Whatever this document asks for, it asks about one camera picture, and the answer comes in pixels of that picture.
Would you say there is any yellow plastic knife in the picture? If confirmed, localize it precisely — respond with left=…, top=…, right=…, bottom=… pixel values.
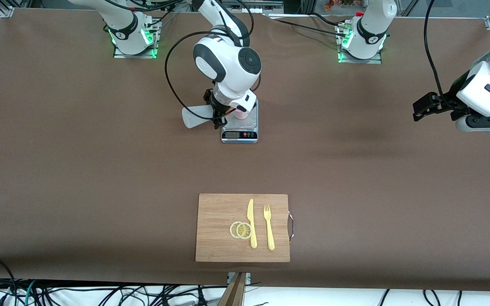
left=247, top=198, right=257, bottom=249

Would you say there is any teal floor cable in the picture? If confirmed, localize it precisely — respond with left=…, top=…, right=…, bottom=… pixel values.
left=23, top=280, right=37, bottom=306

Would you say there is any grey power strip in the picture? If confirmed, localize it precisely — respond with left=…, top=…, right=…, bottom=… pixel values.
left=222, top=0, right=284, bottom=14

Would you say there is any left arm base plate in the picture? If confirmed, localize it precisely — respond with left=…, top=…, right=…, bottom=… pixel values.
left=338, top=23, right=382, bottom=64

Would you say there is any wooden post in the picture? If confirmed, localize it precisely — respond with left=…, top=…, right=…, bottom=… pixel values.
left=219, top=272, right=248, bottom=306

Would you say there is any wooden cutting board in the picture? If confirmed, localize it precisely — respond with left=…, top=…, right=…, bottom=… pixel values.
left=195, top=193, right=291, bottom=263

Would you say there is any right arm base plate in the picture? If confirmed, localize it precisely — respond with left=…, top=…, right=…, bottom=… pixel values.
left=113, top=19, right=160, bottom=59

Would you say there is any black cable across table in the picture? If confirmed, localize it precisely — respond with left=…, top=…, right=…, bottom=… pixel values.
left=271, top=16, right=348, bottom=38

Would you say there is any yellow plastic fork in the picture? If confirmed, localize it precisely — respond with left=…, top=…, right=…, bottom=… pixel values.
left=263, top=204, right=275, bottom=251

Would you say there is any translucent sauce bottle orange cap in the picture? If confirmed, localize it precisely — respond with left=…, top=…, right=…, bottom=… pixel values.
left=181, top=104, right=224, bottom=129

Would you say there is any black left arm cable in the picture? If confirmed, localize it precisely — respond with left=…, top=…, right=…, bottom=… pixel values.
left=424, top=0, right=456, bottom=102

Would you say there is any silver digital kitchen scale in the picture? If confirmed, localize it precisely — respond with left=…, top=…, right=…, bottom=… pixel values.
left=221, top=100, right=259, bottom=144

